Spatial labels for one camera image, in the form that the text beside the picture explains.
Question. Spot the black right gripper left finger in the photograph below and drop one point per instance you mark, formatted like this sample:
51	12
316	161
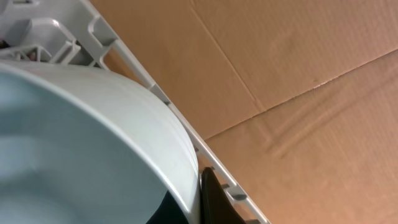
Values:
168	212

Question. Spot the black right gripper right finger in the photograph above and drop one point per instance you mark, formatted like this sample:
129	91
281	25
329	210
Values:
215	206

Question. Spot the grey dishwasher rack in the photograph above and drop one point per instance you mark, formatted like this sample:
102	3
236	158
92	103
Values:
75	33

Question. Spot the brown cardboard sheet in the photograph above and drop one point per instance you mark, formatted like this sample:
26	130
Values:
298	99

